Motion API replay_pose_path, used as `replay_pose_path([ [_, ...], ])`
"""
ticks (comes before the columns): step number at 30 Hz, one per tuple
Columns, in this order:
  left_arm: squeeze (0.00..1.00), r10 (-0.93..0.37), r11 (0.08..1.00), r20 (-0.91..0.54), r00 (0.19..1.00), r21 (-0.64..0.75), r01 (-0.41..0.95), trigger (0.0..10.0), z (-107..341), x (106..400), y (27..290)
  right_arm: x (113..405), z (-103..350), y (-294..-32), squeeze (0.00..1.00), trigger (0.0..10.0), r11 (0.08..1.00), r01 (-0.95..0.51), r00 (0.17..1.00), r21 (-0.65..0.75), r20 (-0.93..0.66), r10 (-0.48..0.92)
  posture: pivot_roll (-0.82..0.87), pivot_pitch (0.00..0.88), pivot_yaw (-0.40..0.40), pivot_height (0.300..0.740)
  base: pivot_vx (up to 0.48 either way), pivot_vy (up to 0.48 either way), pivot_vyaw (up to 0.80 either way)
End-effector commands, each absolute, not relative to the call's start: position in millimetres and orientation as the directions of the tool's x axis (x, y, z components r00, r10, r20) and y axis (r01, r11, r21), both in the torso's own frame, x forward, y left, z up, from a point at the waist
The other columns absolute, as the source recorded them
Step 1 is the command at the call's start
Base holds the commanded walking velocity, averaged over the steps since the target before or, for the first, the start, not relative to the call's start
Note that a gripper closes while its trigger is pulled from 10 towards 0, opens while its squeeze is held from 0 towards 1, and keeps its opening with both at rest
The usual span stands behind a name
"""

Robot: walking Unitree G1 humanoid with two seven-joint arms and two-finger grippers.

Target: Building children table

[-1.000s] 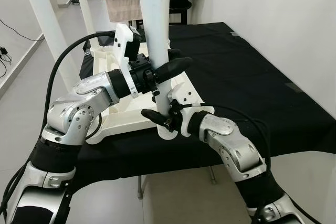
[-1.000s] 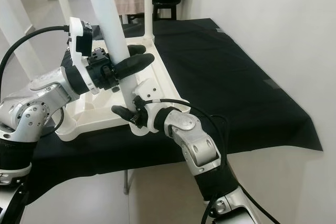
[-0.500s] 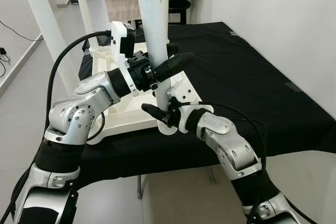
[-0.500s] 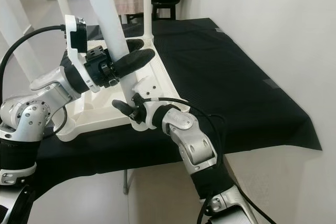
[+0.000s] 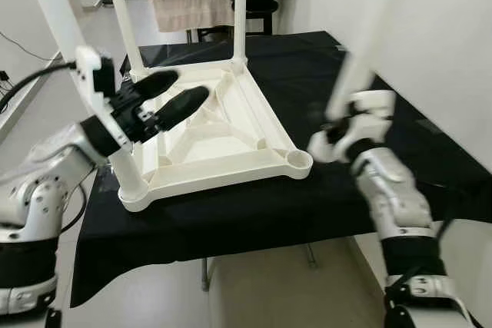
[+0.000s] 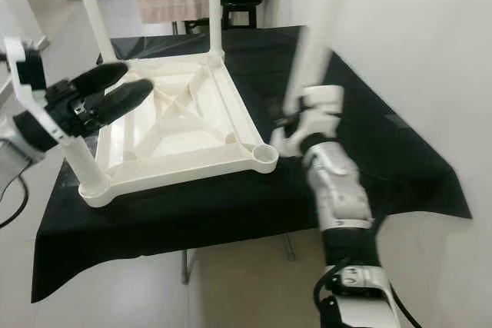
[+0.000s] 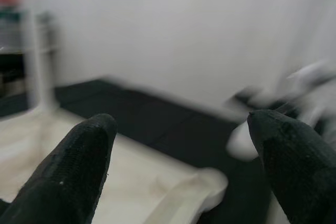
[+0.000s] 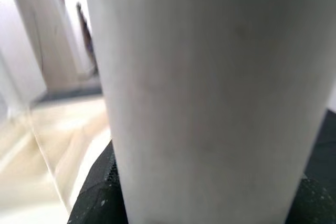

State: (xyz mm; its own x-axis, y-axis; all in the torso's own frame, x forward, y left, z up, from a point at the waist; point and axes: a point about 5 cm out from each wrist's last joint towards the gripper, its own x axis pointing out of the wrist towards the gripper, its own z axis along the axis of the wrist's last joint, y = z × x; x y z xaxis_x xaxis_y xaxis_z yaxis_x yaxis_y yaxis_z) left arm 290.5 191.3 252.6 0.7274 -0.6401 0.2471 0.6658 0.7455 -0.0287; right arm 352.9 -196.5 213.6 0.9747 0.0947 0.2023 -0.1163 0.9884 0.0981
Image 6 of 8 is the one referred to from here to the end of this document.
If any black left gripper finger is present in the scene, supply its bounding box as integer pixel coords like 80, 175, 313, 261
73, 61, 130, 100
98, 78, 155, 124

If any white plastic table leg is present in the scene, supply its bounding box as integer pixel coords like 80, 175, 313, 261
58, 136, 116, 198
208, 0, 224, 58
69, 0, 120, 64
271, 0, 347, 158

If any white plastic children table top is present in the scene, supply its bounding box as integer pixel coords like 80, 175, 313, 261
81, 51, 279, 207

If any black table cloth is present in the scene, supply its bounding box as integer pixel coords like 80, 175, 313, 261
31, 25, 474, 304

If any grey metal table leg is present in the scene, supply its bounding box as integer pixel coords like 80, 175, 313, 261
183, 250, 194, 284
283, 232, 296, 261

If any black stool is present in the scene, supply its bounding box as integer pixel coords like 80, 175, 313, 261
184, 0, 261, 33

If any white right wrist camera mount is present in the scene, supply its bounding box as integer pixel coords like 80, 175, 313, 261
300, 84, 347, 141

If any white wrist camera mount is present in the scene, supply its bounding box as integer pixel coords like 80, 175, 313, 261
300, 84, 347, 141
4, 36, 70, 148

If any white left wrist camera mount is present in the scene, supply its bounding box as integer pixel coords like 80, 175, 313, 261
4, 36, 70, 148

